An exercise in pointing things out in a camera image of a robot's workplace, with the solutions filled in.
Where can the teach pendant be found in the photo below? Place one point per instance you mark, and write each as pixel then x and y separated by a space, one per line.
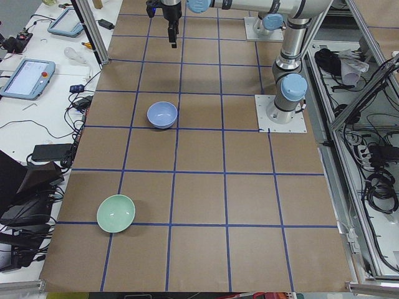
pixel 29 79
pixel 67 24

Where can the near teach pendant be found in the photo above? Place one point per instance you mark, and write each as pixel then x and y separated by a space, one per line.
pixel 29 79

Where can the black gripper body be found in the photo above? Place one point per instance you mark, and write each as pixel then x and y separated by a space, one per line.
pixel 171 14

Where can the small blue device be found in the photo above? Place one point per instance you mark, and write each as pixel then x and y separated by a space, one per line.
pixel 76 88

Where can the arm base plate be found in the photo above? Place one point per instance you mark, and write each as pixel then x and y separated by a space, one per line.
pixel 271 120
pixel 256 32

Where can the blue bowl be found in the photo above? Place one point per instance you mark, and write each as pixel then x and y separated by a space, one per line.
pixel 162 115

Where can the green bowl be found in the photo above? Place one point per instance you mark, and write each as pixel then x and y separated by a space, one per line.
pixel 116 213

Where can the black power brick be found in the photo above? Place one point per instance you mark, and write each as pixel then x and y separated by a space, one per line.
pixel 51 152

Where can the far teach pendant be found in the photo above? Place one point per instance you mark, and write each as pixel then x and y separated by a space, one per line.
pixel 67 24

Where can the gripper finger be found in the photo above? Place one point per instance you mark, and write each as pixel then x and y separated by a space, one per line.
pixel 172 34

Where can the aluminium frame post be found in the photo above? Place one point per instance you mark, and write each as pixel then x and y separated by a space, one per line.
pixel 86 18

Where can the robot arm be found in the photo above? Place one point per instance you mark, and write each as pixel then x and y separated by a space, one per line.
pixel 249 9
pixel 291 86

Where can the black power adapter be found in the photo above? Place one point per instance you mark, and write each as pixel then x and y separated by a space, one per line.
pixel 106 24

